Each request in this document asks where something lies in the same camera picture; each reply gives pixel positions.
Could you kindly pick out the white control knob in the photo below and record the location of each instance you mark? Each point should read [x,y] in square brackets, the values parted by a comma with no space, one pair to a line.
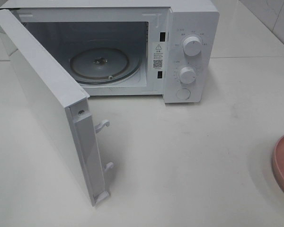
[187,75]
[192,45]

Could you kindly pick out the white microwave oven body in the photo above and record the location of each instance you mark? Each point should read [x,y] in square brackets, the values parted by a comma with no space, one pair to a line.
[66,28]

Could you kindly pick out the white warning label sticker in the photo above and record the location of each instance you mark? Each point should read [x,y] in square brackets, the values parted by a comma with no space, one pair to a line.
[158,51]

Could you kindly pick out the white microwave door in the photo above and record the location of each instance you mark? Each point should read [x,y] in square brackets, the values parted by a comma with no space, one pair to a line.
[60,105]

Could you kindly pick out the glass microwave turntable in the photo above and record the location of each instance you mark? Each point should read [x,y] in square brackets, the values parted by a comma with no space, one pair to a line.
[104,65]

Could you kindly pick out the round white door button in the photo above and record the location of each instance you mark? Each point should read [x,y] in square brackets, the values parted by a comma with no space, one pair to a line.
[183,94]

